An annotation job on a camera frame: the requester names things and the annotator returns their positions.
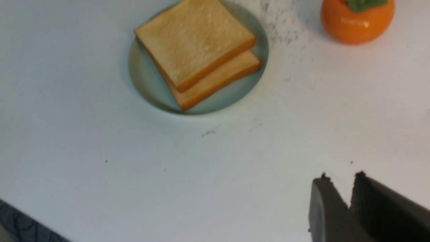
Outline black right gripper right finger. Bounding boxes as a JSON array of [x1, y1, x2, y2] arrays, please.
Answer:
[[350, 171, 430, 242]]

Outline light green round plate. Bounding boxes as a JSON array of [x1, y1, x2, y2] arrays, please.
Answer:
[[128, 0, 270, 116]]

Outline orange persimmon green leaves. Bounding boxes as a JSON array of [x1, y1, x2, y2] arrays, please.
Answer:
[[320, 0, 396, 45]]

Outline toast slice slot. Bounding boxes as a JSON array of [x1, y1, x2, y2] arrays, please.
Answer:
[[160, 50, 261, 111], [134, 0, 256, 92]]

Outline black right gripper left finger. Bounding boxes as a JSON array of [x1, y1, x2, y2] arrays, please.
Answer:
[[308, 173, 375, 242]]

